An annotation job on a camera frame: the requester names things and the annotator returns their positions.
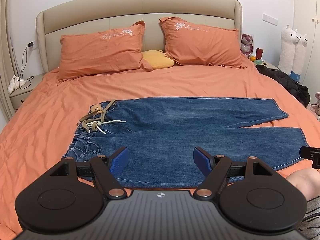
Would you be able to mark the right nightstand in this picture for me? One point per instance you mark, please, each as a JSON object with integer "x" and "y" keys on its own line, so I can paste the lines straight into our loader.
{"x": 269, "y": 65}

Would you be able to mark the left orange pillow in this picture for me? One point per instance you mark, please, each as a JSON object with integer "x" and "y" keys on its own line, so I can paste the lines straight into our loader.
{"x": 105, "y": 52}

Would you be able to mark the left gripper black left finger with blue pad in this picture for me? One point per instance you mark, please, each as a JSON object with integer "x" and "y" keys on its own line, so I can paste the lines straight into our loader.
{"x": 103, "y": 170}

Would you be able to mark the white alpaca plush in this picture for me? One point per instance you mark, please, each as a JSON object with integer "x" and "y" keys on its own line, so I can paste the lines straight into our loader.
{"x": 289, "y": 41}
{"x": 299, "y": 57}

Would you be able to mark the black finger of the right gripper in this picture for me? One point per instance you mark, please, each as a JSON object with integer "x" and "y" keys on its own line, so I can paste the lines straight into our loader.
{"x": 312, "y": 154}

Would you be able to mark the white alpaca plush rear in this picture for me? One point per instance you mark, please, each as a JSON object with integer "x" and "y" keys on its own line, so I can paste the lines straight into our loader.
{"x": 299, "y": 57}

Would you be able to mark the white alpaca plush front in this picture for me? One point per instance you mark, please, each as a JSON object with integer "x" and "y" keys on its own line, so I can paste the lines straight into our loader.
{"x": 289, "y": 41}

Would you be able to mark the black clothing pile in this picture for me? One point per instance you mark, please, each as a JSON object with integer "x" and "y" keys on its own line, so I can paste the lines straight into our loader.
{"x": 300, "y": 92}

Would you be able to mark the white wall switch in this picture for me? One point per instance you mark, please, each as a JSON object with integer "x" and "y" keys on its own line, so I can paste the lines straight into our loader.
{"x": 269, "y": 19}

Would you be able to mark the small yellow cushion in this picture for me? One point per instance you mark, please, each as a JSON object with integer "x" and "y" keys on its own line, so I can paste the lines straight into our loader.
{"x": 157, "y": 59}

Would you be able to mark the purple plush bear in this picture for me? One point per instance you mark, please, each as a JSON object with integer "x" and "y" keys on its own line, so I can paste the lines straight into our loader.
{"x": 246, "y": 45}

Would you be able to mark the red cup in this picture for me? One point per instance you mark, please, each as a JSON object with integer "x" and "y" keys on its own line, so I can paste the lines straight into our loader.
{"x": 259, "y": 53}

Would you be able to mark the person's bare knee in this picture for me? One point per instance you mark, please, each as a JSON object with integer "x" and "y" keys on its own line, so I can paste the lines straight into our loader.
{"x": 307, "y": 181}

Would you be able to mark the black charger with cable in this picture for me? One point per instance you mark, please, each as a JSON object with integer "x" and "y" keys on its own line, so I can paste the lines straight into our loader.
{"x": 24, "y": 65}

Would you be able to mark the blue denim jeans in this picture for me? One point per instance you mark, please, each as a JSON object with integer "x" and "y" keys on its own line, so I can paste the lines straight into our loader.
{"x": 160, "y": 135}

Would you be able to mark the beige padded headboard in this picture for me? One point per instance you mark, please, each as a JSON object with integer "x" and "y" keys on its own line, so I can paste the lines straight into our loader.
{"x": 91, "y": 16}

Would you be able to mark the orange pillow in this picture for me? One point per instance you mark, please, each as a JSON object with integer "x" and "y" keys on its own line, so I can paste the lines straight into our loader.
{"x": 105, "y": 52}
{"x": 188, "y": 43}

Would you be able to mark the left beige nightstand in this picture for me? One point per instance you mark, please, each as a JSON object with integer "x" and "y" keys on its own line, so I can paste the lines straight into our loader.
{"x": 20, "y": 95}

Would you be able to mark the right orange pillow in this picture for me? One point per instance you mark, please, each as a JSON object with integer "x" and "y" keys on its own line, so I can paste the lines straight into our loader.
{"x": 188, "y": 43}

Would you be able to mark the white crumpled cloth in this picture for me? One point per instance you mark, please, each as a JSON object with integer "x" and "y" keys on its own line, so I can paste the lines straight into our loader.
{"x": 15, "y": 83}

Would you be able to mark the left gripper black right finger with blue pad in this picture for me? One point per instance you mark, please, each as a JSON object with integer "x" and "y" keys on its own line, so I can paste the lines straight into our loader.
{"x": 217, "y": 171}

